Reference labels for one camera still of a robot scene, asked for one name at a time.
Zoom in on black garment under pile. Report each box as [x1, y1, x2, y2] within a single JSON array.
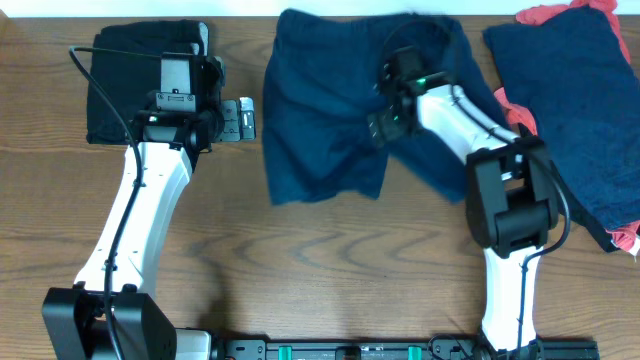
[[517, 122, 620, 253]]

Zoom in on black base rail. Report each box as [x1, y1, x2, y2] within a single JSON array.
[[217, 337, 600, 360]]

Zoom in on folded black garment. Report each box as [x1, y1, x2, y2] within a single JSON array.
[[90, 20, 209, 120]]

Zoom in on red garment in pile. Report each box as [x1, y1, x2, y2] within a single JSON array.
[[494, 0, 639, 256]]

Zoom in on navy blue shorts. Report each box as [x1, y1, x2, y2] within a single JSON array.
[[262, 9, 507, 205]]

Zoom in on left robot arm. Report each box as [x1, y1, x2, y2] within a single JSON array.
[[42, 53, 256, 359]]

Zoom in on navy blue garment in pile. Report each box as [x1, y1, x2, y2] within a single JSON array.
[[483, 6, 639, 230]]

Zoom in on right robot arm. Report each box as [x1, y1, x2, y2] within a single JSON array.
[[368, 47, 558, 359]]

